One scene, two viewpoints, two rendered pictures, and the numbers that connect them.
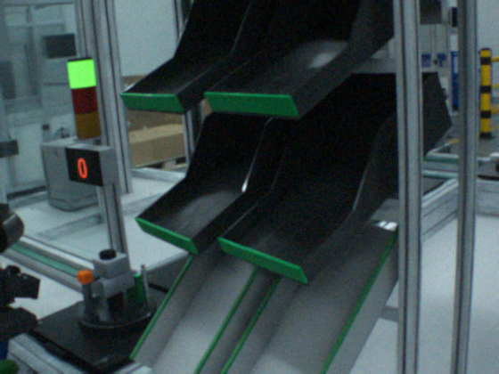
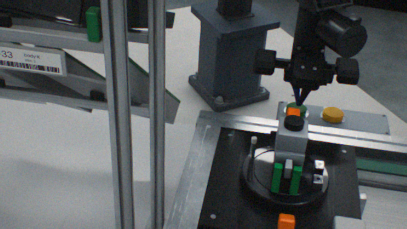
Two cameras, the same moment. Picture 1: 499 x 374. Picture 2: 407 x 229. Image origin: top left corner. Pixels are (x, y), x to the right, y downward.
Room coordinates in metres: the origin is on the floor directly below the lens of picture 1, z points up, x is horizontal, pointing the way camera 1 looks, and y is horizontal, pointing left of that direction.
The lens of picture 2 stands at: (1.35, -0.26, 1.57)
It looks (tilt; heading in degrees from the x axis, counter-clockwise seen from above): 36 degrees down; 144
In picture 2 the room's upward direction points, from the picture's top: 4 degrees clockwise
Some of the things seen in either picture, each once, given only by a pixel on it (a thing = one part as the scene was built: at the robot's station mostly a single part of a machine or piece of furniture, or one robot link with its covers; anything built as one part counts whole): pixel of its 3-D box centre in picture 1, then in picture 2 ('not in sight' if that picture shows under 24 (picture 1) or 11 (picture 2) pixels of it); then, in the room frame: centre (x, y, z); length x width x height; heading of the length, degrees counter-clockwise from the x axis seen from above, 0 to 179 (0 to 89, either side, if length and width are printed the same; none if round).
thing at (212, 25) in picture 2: not in sight; (231, 53); (0.50, 0.42, 0.96); 0.15 x 0.15 x 0.20; 84
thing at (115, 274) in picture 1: (115, 269); (291, 142); (0.91, 0.22, 1.06); 0.08 x 0.04 x 0.07; 137
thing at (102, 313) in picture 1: (117, 313); (284, 177); (0.90, 0.23, 0.98); 0.14 x 0.14 x 0.02
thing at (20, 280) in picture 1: (15, 281); (311, 68); (0.80, 0.36, 1.09); 0.07 x 0.07 x 0.06; 47
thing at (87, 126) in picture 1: (87, 124); not in sight; (1.11, 0.29, 1.28); 0.05 x 0.05 x 0.05
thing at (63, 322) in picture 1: (118, 322); (282, 185); (0.90, 0.23, 0.96); 0.24 x 0.24 x 0.02; 47
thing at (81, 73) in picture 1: (81, 73); not in sight; (1.11, 0.29, 1.38); 0.05 x 0.05 x 0.05
